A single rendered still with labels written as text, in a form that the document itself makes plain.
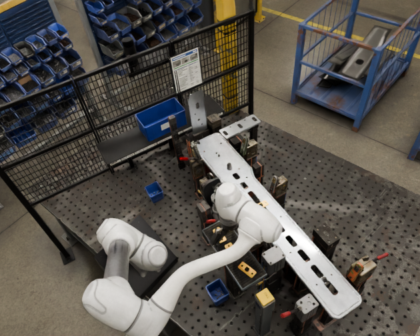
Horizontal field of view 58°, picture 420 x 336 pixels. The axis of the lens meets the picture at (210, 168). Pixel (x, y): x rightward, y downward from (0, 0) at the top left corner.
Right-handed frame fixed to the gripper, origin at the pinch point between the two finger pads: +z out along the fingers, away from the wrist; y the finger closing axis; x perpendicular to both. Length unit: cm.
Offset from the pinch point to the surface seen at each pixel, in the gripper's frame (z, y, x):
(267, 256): 13.7, 15.0, -8.6
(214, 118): 19, 39, 99
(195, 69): -4, 40, 127
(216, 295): 54, -11, 1
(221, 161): 25, 27, 67
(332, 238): 22, 52, -12
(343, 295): 25, 39, -38
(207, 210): 18.2, 2.0, 32.8
